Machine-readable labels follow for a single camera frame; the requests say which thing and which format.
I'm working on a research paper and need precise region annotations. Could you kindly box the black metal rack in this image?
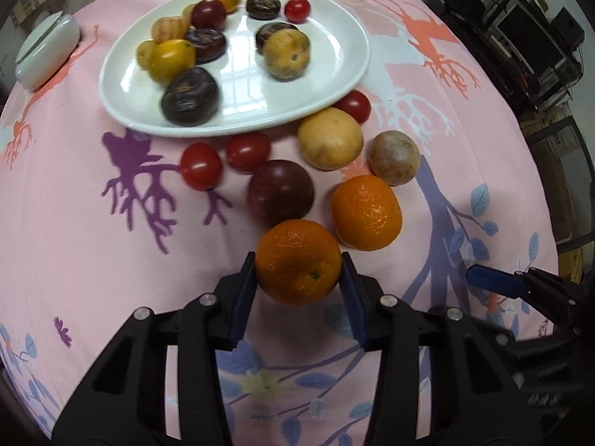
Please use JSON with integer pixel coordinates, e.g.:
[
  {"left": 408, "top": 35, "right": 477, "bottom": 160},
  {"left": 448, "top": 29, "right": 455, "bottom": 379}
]
[{"left": 432, "top": 0, "right": 586, "bottom": 112}]

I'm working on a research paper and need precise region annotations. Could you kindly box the pink printed tablecloth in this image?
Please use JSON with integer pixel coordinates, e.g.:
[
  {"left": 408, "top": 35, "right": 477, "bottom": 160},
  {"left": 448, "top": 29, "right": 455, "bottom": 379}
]
[{"left": 0, "top": 0, "right": 559, "bottom": 446}]

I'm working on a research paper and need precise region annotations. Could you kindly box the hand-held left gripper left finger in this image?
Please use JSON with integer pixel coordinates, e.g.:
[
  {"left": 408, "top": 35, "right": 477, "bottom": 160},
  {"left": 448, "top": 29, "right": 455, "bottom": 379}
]
[{"left": 52, "top": 251, "right": 257, "bottom": 446}]

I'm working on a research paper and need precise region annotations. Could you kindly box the orange mandarin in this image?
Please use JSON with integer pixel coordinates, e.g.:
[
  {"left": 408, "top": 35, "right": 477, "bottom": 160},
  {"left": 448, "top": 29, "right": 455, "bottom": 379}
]
[
  {"left": 331, "top": 175, "right": 403, "bottom": 251},
  {"left": 255, "top": 219, "right": 343, "bottom": 307}
]

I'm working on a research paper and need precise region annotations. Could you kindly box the black computer monitor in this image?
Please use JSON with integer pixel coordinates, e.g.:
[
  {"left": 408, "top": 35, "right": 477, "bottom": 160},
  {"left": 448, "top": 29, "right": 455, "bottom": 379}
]
[{"left": 499, "top": 4, "right": 565, "bottom": 75}]

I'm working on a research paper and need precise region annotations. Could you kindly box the small yellow-green fruit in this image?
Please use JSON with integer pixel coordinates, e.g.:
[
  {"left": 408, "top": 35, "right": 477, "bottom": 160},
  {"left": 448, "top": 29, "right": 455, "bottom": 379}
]
[{"left": 136, "top": 40, "right": 159, "bottom": 70}]

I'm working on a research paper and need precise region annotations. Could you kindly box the dark brown water chestnut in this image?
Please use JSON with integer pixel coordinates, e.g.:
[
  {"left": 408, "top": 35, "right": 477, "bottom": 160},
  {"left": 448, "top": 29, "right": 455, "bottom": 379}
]
[
  {"left": 246, "top": 0, "right": 282, "bottom": 20},
  {"left": 183, "top": 28, "right": 228, "bottom": 64},
  {"left": 161, "top": 67, "right": 220, "bottom": 127},
  {"left": 255, "top": 22, "right": 298, "bottom": 52}
]

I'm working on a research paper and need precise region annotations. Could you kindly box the brownish passion fruit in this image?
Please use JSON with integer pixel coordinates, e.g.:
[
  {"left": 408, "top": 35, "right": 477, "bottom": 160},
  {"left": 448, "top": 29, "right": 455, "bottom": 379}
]
[{"left": 369, "top": 130, "right": 421, "bottom": 187}]

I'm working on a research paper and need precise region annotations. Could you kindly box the striped tan small fruit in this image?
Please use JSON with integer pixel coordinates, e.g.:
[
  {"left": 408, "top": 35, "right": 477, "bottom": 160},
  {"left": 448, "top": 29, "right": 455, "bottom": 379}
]
[{"left": 152, "top": 16, "right": 191, "bottom": 42}]

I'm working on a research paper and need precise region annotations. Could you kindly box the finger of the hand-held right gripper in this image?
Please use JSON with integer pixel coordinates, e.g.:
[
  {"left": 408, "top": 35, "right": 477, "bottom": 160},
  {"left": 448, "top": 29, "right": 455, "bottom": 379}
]
[
  {"left": 495, "top": 330, "right": 577, "bottom": 375},
  {"left": 466, "top": 264, "right": 583, "bottom": 330}
]

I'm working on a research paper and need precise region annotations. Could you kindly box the white oval plate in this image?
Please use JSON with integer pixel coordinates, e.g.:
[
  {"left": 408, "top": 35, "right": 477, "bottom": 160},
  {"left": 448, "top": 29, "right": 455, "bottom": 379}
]
[{"left": 99, "top": 0, "right": 371, "bottom": 138}]

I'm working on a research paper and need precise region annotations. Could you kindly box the dark purple tomato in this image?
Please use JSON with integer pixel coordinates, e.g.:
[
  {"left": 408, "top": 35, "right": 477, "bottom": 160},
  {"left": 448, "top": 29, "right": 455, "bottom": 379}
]
[
  {"left": 248, "top": 159, "right": 315, "bottom": 224},
  {"left": 191, "top": 0, "right": 228, "bottom": 31}
]

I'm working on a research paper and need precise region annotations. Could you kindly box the red cherry tomato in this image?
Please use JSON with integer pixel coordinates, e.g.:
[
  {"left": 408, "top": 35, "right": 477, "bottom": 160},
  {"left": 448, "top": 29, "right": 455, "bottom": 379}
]
[
  {"left": 225, "top": 131, "right": 271, "bottom": 174},
  {"left": 284, "top": 0, "right": 311, "bottom": 24},
  {"left": 335, "top": 90, "right": 372, "bottom": 124},
  {"left": 180, "top": 142, "right": 223, "bottom": 191}
]

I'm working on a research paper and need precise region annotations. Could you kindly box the yellow passion fruit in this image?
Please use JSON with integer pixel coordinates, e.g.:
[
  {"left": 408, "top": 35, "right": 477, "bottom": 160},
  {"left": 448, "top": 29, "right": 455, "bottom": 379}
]
[
  {"left": 297, "top": 107, "right": 364, "bottom": 171},
  {"left": 263, "top": 29, "right": 311, "bottom": 80}
]

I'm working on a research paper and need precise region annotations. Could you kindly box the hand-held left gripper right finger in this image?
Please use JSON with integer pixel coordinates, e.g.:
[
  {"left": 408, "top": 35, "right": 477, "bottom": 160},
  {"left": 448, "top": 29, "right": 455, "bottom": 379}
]
[{"left": 341, "top": 251, "right": 544, "bottom": 446}]

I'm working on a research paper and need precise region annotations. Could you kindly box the white lidded container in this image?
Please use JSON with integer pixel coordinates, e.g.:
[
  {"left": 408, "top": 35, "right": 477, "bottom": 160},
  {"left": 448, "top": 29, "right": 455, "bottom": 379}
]
[{"left": 15, "top": 12, "right": 81, "bottom": 91}]

